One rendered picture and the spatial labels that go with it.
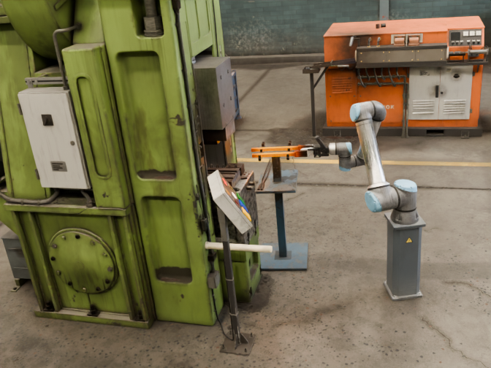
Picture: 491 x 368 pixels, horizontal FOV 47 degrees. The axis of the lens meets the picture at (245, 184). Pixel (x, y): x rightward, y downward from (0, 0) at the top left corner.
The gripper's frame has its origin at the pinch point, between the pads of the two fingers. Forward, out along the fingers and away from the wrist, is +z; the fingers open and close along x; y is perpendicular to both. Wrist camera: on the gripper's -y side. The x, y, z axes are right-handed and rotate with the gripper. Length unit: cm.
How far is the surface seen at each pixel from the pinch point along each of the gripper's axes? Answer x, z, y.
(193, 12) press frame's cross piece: -50, 58, -111
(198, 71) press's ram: -64, 57, -77
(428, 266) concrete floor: -15, -93, 97
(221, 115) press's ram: -66, 46, -49
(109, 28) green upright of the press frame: -83, 101, -110
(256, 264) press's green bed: -35, 38, 81
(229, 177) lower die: -55, 47, -2
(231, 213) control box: -123, 35, -9
